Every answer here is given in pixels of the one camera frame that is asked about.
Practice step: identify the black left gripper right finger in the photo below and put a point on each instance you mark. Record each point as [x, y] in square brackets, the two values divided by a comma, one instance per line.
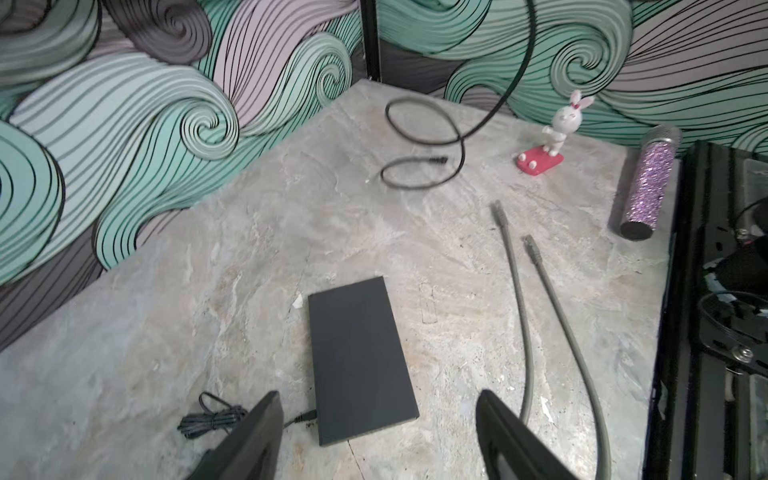
[509, 449]

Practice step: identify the pink toy with white bunny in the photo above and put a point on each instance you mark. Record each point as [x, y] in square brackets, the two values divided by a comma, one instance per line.
[565, 121]

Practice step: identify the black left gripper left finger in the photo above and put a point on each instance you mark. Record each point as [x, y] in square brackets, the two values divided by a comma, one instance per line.
[251, 450]

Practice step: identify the black corner frame post right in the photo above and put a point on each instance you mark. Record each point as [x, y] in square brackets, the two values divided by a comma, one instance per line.
[370, 35]

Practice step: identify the large black switch box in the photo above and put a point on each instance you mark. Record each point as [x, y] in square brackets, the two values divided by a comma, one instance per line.
[361, 378]

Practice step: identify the glittery microphone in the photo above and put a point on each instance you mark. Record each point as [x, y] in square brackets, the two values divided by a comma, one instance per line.
[644, 201]

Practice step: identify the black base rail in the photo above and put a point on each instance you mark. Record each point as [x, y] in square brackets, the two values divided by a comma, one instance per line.
[708, 410]

